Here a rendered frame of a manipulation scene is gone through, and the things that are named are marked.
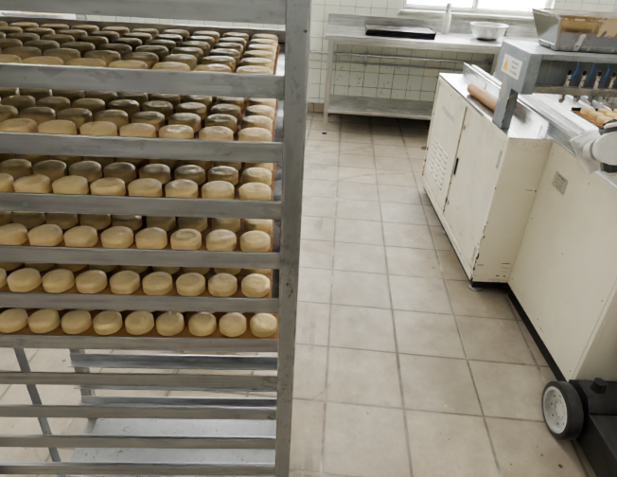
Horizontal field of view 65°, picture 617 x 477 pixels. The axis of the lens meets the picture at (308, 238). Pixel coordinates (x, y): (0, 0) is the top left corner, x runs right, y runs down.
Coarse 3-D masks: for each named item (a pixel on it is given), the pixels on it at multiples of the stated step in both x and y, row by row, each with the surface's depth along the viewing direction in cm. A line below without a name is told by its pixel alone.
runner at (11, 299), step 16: (0, 304) 79; (16, 304) 79; (32, 304) 79; (48, 304) 80; (64, 304) 80; (80, 304) 80; (96, 304) 80; (112, 304) 80; (128, 304) 80; (144, 304) 80; (160, 304) 80; (176, 304) 80; (192, 304) 80; (208, 304) 80; (224, 304) 81; (240, 304) 81; (256, 304) 81; (272, 304) 81
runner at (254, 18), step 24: (0, 0) 57; (24, 0) 57; (48, 0) 57; (72, 0) 57; (96, 0) 57; (120, 0) 57; (144, 0) 57; (168, 0) 57; (192, 0) 57; (216, 0) 57; (240, 0) 58; (264, 0) 58
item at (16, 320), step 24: (0, 312) 91; (24, 312) 88; (48, 312) 89; (72, 312) 89; (96, 312) 92; (120, 312) 93; (144, 312) 90; (168, 312) 90; (192, 312) 94; (216, 312) 94; (240, 312) 94; (168, 336) 88; (192, 336) 88; (216, 336) 88; (240, 336) 89; (264, 336) 89
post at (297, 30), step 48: (288, 0) 55; (288, 48) 58; (288, 96) 60; (288, 144) 64; (288, 192) 67; (288, 240) 71; (288, 288) 76; (288, 336) 81; (288, 384) 86; (288, 432) 93
